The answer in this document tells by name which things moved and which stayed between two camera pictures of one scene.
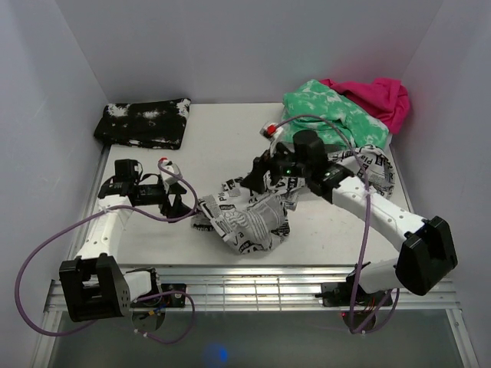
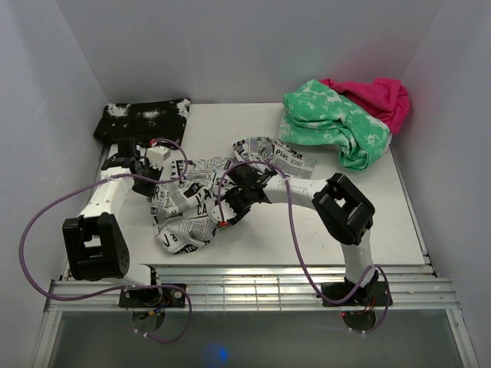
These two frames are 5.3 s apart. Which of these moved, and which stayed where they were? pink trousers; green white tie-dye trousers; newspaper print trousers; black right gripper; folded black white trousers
Moved: black right gripper; newspaper print trousers
Stayed: folded black white trousers; green white tie-dye trousers; pink trousers
